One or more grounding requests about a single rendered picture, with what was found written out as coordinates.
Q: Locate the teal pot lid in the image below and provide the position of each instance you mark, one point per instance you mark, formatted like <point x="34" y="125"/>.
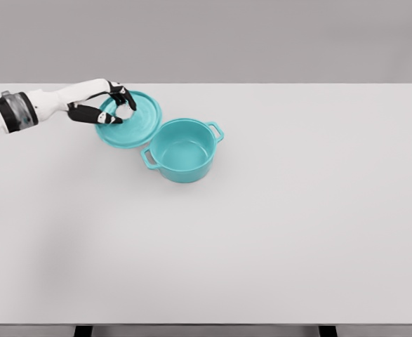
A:
<point x="135" y="128"/>

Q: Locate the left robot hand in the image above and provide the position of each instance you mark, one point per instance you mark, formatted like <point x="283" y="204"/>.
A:
<point x="86" y="92"/>

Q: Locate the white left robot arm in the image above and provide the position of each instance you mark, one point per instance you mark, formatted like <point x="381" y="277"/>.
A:
<point x="19" y="109"/>

